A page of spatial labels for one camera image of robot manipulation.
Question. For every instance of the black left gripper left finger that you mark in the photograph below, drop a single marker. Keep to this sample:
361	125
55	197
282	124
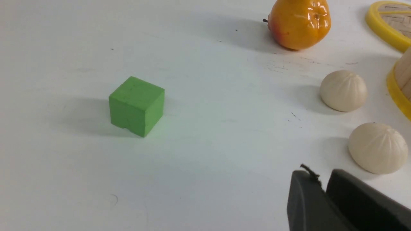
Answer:
308	206

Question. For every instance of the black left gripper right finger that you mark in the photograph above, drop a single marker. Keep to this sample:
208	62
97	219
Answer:
365	207

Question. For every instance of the cream toy bun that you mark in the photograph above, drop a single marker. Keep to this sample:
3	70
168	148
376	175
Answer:
343	91
378	148

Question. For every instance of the yellow bamboo steamer tray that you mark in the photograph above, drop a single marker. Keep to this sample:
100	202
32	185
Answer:
399	83

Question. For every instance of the yellow woven steamer lid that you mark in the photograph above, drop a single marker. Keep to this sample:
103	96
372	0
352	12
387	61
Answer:
391	21

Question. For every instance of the orange toy tangerine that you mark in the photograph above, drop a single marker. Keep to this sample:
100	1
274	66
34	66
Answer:
299	24

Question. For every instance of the green wooden cube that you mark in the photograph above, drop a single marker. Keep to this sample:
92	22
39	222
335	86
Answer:
137	106

